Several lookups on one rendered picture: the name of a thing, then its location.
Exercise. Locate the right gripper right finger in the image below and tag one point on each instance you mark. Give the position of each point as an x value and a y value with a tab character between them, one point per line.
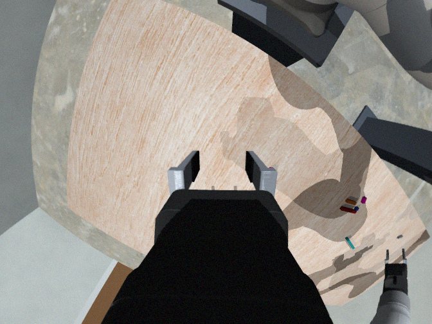
263	178

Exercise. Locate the dark red rod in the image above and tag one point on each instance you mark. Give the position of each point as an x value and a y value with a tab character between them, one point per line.
345	209

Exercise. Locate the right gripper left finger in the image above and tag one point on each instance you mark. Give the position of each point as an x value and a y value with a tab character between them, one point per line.
182	176

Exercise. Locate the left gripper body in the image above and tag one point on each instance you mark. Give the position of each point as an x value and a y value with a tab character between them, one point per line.
395	288

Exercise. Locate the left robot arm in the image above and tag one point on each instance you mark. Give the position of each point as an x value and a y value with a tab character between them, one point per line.
391	314

